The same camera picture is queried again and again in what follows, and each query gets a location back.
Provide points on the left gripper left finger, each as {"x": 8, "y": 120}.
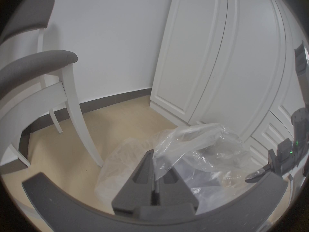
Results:
{"x": 128, "y": 194}

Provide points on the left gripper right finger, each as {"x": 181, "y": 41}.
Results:
{"x": 178, "y": 197}

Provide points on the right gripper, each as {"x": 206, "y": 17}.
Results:
{"x": 282, "y": 168}

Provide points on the clear plastic bag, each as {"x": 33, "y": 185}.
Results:
{"x": 198, "y": 141}

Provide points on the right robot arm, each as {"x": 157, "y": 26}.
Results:
{"x": 300, "y": 119}

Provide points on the white trash bin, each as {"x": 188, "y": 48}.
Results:
{"x": 205, "y": 177}

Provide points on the grey cushioned white chair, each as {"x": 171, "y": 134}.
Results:
{"x": 72, "y": 93}

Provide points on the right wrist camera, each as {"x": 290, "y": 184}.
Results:
{"x": 284, "y": 150}

